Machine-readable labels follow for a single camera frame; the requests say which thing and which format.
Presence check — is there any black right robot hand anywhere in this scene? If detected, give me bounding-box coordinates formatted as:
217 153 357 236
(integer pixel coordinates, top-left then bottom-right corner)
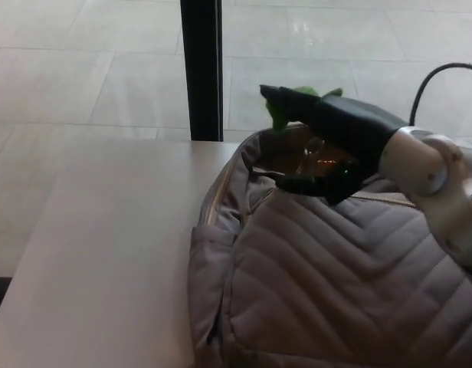
258 84 408 207

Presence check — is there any black window frame post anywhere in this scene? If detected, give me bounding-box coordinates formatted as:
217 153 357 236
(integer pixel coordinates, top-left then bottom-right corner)
179 0 225 143

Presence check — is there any green plush keychain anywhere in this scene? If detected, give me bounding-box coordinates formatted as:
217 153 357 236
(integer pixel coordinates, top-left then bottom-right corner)
264 85 345 136

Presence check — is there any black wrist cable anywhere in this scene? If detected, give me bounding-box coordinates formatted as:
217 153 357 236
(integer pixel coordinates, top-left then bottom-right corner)
409 62 472 128

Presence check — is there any grey quilted backpack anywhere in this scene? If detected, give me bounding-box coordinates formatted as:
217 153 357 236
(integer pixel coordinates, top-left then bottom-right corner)
190 121 472 368

